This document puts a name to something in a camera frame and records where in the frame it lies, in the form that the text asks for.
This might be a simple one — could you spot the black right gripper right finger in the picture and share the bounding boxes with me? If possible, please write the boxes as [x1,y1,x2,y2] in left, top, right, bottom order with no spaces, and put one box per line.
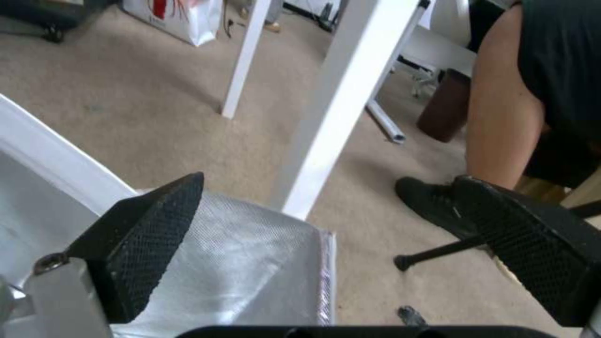
[454,175,601,328]

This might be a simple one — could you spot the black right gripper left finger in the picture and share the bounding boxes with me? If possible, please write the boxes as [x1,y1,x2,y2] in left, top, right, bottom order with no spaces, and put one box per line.
[29,171,206,338]

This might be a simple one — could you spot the silver foil food delivery bag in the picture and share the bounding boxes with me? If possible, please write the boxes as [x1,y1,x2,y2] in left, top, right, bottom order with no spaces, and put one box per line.
[110,192,338,338]

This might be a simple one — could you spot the white shopping bag red print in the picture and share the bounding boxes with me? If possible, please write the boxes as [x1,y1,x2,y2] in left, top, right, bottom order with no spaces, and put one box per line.
[123,0,222,47]

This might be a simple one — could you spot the wooden chair leg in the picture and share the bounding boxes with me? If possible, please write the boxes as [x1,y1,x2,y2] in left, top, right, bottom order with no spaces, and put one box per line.
[515,176,601,208]

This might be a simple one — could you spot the person's black shoe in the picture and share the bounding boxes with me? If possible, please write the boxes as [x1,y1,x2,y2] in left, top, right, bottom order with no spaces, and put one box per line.
[394,176,480,237]

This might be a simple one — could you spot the person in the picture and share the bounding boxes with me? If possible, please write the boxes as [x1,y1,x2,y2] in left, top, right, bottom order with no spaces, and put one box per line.
[462,0,601,192]

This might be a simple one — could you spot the thin white table leg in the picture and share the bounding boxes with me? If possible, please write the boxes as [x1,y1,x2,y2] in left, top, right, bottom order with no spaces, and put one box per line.
[221,0,282,118]

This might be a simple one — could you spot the thick white table leg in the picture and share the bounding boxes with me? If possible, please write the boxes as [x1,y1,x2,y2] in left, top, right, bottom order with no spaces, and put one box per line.
[280,0,423,223]

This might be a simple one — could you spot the black chair base with caster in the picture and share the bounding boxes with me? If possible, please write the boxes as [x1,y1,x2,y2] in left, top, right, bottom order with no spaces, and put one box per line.
[0,0,112,44]

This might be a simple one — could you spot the white metal desk frame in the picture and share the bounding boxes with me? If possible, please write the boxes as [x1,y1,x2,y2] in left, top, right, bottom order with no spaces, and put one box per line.
[365,0,480,144]

